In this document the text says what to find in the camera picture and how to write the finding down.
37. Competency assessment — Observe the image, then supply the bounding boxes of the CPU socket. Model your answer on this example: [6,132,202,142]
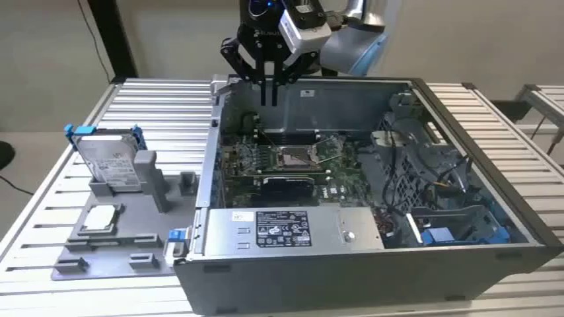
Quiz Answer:
[275,145,322,166]

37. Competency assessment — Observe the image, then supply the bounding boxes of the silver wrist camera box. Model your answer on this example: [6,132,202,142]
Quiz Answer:
[278,0,332,53]

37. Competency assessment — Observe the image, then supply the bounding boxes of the long black case wire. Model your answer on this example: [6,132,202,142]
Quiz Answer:
[382,130,402,215]

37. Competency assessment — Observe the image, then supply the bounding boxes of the black metal post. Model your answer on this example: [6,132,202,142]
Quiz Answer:
[86,0,140,79]

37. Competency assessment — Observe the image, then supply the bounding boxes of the grey metal drive cage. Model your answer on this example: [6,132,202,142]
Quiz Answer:
[370,92,486,212]

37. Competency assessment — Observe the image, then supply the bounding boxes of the grey power supply unit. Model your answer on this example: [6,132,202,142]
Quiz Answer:
[203,207,384,258]

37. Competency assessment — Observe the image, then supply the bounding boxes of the round black base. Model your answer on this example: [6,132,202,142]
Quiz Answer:
[0,140,18,171]

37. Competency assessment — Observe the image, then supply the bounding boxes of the black floor cable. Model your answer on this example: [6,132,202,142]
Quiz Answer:
[0,174,35,196]

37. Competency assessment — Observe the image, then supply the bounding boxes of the hard disk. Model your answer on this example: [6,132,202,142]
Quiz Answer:
[64,123,150,194]

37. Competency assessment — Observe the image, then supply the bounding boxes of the grey plastic parts rack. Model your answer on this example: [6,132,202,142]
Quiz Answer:
[51,150,202,281]

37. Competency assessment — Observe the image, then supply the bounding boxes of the green RAM stick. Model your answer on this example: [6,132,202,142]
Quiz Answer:
[87,239,140,249]

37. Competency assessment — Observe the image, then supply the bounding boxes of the blue plastic disk carrier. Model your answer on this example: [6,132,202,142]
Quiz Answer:
[418,226,512,247]

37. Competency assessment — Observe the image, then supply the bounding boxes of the thin wire locking lever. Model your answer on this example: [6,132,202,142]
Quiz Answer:
[256,126,282,151]

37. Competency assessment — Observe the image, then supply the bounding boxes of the grey open PC case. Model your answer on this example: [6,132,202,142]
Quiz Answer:
[174,73,564,316]

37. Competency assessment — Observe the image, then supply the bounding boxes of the metal socket cover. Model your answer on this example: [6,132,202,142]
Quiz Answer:
[315,136,348,163]

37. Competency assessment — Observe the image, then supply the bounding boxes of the grey metal disk bay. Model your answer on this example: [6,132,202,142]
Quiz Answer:
[404,203,508,247]

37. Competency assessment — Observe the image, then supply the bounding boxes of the silver CPU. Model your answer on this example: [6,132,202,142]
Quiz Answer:
[83,205,122,232]

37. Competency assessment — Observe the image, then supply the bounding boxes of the green motherboard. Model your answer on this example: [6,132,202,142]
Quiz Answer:
[218,130,376,209]

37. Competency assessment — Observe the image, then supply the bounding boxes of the thin black wall cable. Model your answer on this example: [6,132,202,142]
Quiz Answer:
[78,0,114,85]

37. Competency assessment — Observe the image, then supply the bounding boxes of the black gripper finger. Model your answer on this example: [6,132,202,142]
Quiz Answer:
[272,48,322,107]
[219,36,270,106]

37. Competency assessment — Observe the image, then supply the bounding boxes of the black data wire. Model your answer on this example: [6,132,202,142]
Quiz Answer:
[440,155,484,197]

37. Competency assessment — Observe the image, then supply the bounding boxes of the yellow black power wire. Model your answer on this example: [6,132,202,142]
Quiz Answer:
[423,178,468,207]

